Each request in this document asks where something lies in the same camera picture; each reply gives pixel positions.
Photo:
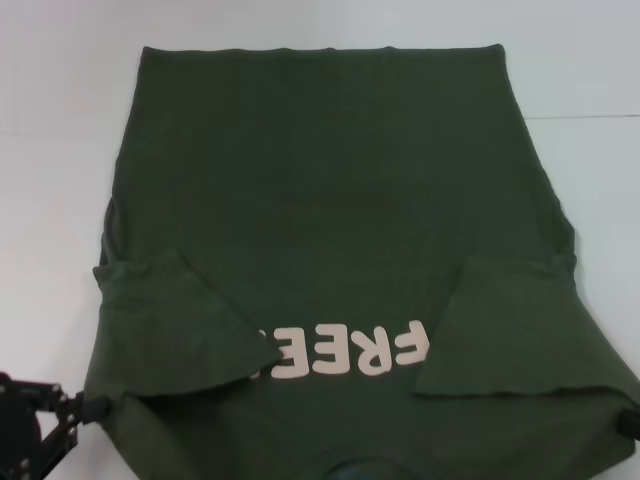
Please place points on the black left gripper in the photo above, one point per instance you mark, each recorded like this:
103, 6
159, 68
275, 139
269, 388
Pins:
17, 430

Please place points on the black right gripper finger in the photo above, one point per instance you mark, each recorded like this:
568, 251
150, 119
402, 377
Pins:
630, 424

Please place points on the dark green FREE T-shirt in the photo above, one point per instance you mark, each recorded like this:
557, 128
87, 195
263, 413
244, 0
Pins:
340, 200

